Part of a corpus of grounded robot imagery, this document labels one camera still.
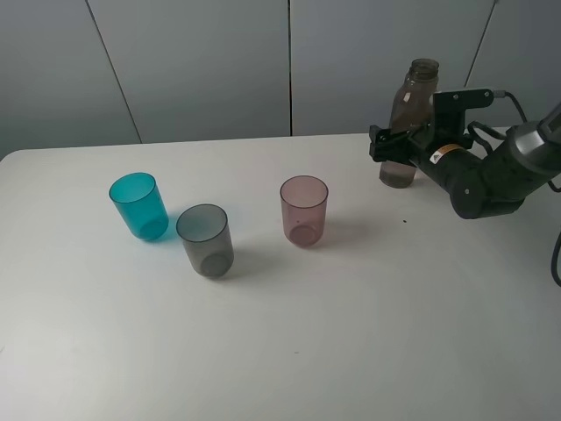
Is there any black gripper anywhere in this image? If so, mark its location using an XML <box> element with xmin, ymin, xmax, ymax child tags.
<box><xmin>368</xmin><ymin>111</ymin><xmax>476</xmax><ymax>184</ymax></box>

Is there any brown transparent water bottle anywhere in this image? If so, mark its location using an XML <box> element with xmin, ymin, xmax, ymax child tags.
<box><xmin>380</xmin><ymin>58</ymin><xmax>439</xmax><ymax>189</ymax></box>

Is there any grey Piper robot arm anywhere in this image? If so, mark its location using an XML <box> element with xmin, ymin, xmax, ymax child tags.
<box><xmin>369</xmin><ymin>108</ymin><xmax>560</xmax><ymax>219</ymax></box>

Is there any pink transparent cup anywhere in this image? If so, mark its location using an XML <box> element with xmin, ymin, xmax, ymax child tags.
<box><xmin>280</xmin><ymin>175</ymin><xmax>329</xmax><ymax>247</ymax></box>

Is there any grey transparent cup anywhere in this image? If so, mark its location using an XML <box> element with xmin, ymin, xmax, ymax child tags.
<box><xmin>175</xmin><ymin>203</ymin><xmax>234</xmax><ymax>279</ymax></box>

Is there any teal transparent cup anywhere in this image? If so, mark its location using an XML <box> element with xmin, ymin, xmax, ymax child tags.
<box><xmin>109</xmin><ymin>172</ymin><xmax>169</xmax><ymax>241</ymax></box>

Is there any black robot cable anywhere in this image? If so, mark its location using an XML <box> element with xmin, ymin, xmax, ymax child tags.
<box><xmin>466</xmin><ymin>89</ymin><xmax>561</xmax><ymax>289</ymax></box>

